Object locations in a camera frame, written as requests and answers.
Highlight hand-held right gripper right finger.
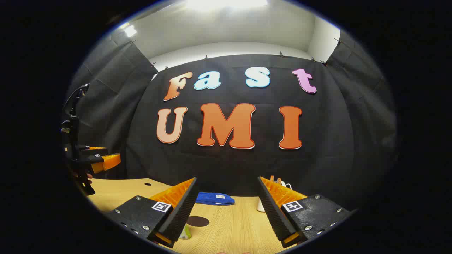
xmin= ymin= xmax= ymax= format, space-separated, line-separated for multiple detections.
xmin=258 ymin=176 xmax=354 ymax=249

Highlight cream white toaster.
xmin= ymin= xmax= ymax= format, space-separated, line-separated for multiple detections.
xmin=257 ymin=179 xmax=293 ymax=213

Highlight blue cloth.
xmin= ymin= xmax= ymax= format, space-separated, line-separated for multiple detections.
xmin=195 ymin=192 xmax=235 ymax=206

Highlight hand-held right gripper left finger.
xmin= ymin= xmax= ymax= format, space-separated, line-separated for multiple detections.
xmin=105 ymin=177 xmax=198 ymax=248

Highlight dark brown round coaster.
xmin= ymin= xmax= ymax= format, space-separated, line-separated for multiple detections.
xmin=186 ymin=216 xmax=210 ymax=227

